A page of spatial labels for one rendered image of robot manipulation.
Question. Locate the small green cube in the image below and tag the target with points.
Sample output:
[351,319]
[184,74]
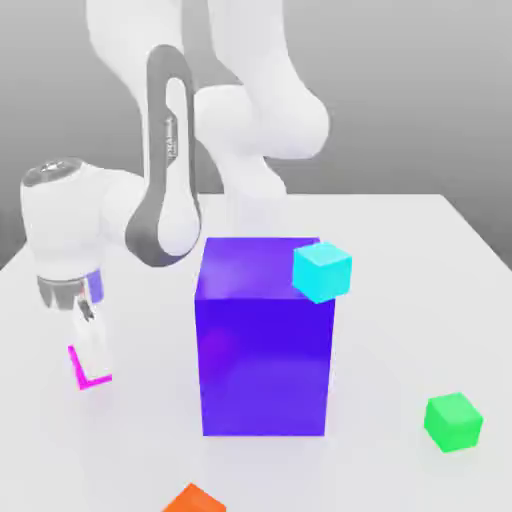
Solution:
[452,422]

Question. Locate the small magenta cube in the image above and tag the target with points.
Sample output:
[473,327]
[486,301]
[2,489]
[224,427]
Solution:
[82,380]

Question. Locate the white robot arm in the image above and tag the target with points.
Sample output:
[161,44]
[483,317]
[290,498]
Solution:
[248,120]

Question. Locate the small cyan cube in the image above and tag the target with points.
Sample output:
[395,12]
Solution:
[322,272]

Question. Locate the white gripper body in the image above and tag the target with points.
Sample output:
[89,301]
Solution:
[92,344]

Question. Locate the large blue box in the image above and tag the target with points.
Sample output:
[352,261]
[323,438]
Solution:
[264,352]

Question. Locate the small orange cube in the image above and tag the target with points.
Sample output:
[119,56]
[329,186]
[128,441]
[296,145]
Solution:
[194,502]

